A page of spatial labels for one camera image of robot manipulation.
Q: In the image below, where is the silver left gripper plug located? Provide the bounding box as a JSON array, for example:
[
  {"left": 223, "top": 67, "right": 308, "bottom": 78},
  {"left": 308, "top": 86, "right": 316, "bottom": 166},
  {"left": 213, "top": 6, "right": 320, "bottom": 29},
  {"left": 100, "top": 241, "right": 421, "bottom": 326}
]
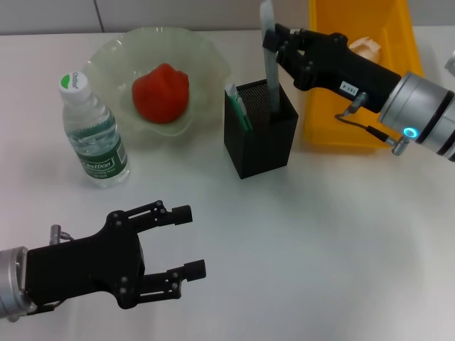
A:
[{"left": 49, "top": 223, "right": 76, "bottom": 247}]

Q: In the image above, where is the clear green-label water bottle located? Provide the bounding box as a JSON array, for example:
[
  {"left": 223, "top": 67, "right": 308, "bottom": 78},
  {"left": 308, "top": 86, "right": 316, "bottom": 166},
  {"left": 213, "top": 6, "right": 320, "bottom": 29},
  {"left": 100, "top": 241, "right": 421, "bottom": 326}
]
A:
[{"left": 58, "top": 70, "right": 132, "bottom": 190}]

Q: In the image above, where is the green wavy glass fruit plate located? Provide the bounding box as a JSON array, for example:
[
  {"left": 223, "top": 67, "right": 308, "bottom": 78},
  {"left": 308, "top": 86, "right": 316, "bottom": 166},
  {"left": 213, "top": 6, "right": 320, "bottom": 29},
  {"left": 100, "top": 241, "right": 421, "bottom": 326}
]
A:
[{"left": 85, "top": 27, "right": 230, "bottom": 148}]

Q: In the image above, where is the yellow plastic storage bin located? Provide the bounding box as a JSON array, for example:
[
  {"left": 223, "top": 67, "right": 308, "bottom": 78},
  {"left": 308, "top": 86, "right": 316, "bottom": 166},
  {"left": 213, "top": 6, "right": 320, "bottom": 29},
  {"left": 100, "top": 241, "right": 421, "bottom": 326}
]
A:
[{"left": 301, "top": 0, "right": 426, "bottom": 153}]

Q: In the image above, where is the right gripper cable with plug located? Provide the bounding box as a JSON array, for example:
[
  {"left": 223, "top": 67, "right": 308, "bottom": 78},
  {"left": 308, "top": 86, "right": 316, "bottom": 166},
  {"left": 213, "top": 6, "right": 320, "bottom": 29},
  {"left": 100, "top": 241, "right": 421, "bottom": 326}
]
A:
[{"left": 333, "top": 91, "right": 410, "bottom": 156}]

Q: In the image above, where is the white paper ball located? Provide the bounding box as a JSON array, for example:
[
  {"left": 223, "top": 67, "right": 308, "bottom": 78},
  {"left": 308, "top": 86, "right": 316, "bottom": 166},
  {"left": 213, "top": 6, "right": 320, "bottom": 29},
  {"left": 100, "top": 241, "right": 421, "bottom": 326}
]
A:
[{"left": 348, "top": 36, "right": 382, "bottom": 64}]

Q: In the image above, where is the green utility knife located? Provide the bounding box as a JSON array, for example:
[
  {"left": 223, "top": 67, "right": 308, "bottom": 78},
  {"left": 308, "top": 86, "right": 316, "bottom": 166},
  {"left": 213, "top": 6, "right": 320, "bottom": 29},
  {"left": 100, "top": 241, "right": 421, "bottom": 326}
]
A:
[{"left": 225, "top": 82, "right": 254, "bottom": 131}]

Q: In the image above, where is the orange-red soft toy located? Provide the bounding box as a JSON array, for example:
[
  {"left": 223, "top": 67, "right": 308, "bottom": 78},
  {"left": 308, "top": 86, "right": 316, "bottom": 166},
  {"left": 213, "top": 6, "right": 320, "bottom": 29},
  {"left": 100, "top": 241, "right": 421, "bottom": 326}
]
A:
[{"left": 131, "top": 63, "right": 189, "bottom": 124}]

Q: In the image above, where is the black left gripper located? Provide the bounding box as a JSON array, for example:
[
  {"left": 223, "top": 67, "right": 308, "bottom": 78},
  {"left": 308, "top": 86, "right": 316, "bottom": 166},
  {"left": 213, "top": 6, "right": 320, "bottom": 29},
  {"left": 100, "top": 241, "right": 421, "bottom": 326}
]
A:
[{"left": 26, "top": 200, "right": 208, "bottom": 309}]

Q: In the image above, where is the silver glitter pen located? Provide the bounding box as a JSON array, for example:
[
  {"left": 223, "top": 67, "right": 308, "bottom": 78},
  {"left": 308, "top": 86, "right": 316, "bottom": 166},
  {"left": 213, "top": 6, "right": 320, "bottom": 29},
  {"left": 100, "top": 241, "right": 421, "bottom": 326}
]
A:
[{"left": 259, "top": 0, "right": 282, "bottom": 117}]

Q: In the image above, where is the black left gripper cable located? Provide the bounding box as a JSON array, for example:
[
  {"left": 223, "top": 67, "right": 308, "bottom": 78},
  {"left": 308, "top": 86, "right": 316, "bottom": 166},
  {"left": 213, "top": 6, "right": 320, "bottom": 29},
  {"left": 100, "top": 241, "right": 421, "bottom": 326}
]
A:
[{"left": 26, "top": 300, "right": 68, "bottom": 316}]

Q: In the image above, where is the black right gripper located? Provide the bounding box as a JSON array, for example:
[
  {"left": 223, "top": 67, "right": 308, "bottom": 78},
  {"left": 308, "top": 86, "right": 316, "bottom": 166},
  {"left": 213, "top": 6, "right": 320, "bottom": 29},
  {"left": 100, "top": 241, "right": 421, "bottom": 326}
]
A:
[{"left": 263, "top": 23, "right": 403, "bottom": 114}]

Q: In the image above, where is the black mesh pen holder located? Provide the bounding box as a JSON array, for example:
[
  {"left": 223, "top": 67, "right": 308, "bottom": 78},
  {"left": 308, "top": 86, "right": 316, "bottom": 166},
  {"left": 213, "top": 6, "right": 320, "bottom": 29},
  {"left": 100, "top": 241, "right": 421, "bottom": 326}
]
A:
[{"left": 224, "top": 78, "right": 299, "bottom": 180}]

